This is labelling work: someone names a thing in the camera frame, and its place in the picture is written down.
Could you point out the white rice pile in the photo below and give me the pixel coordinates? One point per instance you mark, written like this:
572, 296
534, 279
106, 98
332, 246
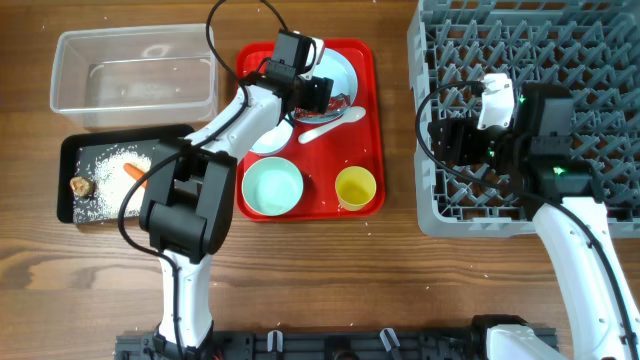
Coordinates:
103, 166

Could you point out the brown food scrap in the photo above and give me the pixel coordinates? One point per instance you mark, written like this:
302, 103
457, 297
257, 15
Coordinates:
82, 186

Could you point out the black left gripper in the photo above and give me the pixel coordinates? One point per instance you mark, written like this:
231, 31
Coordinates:
317, 97

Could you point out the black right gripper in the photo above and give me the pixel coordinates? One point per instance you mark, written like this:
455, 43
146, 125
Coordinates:
458, 134

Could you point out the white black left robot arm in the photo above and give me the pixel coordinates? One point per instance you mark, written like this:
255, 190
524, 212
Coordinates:
190, 187

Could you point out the light blue plate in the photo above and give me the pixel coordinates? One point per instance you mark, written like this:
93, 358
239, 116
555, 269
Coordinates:
336, 67

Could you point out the black waste tray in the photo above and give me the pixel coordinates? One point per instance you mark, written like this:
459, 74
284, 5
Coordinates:
72, 144

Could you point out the light blue bowl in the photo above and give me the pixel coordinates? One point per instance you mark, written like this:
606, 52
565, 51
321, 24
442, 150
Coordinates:
274, 140

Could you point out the white plastic spoon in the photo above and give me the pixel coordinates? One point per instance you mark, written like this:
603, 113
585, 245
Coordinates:
351, 115

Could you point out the clear plastic bin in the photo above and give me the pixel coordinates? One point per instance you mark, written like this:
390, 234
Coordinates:
134, 76

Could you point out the grey dishwasher rack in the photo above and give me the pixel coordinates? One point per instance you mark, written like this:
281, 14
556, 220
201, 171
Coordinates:
590, 47

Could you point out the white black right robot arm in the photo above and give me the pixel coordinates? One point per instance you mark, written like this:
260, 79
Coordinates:
527, 136

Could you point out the red serving tray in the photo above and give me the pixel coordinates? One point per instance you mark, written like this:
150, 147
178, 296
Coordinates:
320, 161

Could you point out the green bowl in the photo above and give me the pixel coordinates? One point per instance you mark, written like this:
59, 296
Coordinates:
272, 186

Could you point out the orange carrot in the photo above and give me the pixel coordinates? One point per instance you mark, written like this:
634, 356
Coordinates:
134, 172

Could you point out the red snack wrapper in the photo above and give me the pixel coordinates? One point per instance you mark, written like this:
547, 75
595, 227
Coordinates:
338, 103

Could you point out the yellow cup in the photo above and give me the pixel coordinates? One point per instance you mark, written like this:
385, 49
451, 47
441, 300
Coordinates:
355, 187

